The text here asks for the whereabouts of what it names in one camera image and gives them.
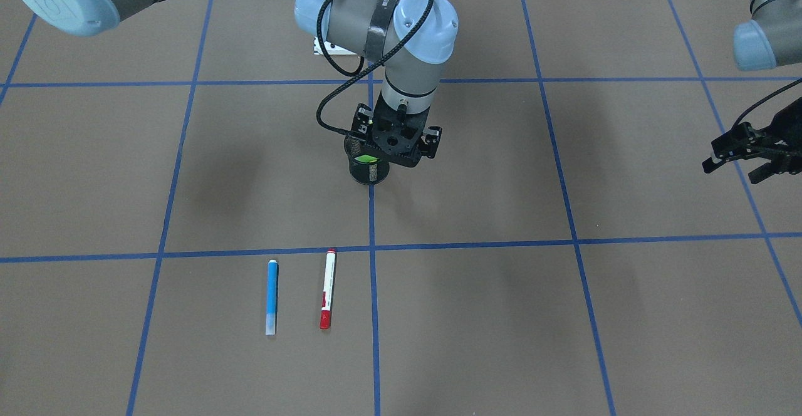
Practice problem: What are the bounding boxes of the brown paper table cover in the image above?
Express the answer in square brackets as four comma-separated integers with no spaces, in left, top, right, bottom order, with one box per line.
[0,0,802,416]

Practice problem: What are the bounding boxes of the blue tape grid lines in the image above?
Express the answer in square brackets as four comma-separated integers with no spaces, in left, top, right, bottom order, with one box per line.
[0,0,802,416]

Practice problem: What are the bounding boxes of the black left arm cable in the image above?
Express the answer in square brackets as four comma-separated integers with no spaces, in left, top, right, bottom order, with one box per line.
[730,76,802,130]

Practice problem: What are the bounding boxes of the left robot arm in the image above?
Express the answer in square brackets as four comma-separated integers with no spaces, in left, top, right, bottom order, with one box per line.
[702,0,801,184]

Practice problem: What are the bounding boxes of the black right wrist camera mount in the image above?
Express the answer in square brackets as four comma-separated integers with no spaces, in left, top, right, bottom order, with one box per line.
[372,104,429,154]

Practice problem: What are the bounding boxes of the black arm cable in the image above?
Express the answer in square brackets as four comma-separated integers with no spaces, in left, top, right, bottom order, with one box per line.
[315,0,435,138]
[730,76,802,130]

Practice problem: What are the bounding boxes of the green highlighter pen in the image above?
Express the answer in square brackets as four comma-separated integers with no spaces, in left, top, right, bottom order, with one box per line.
[353,155,380,164]

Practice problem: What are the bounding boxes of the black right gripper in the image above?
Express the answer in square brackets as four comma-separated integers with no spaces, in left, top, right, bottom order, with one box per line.
[350,104,443,167]

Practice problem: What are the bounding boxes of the blue marker pen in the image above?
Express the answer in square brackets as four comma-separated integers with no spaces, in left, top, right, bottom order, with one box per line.
[264,259,279,336]

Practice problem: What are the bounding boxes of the red white marker pen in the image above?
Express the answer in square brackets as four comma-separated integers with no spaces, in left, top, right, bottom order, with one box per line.
[319,248,337,330]

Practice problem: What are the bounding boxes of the black mesh pen cup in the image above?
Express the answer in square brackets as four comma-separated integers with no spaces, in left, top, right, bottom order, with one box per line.
[343,137,390,185]

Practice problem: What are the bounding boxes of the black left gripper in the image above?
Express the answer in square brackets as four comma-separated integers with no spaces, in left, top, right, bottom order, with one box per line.
[702,98,801,185]

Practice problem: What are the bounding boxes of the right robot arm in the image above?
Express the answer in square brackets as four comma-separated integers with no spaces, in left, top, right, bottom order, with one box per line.
[22,0,459,167]

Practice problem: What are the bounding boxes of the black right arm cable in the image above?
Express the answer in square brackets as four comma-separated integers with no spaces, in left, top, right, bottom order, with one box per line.
[315,0,435,138]

